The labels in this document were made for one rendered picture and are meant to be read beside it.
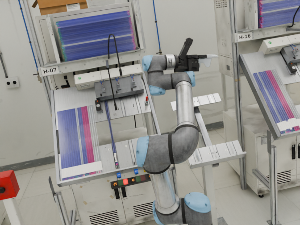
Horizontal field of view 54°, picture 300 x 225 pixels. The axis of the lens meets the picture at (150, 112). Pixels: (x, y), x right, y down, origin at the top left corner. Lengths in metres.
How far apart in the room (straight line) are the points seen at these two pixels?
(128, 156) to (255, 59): 1.23
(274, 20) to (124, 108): 1.29
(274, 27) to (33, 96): 2.72
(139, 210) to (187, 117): 1.38
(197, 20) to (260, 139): 1.88
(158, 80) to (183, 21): 2.43
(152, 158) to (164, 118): 2.82
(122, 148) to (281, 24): 1.49
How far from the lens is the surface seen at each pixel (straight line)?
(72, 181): 1.94
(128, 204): 2.41
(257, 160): 2.55
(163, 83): 1.39
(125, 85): 2.13
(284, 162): 2.68
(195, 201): 1.43
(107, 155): 1.96
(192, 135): 1.13
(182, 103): 1.25
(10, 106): 3.93
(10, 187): 2.16
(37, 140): 4.00
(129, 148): 1.96
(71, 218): 2.35
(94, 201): 2.38
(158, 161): 1.12
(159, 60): 1.42
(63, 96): 2.24
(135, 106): 2.10
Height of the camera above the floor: 1.61
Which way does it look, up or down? 18 degrees down
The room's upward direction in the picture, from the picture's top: 9 degrees counter-clockwise
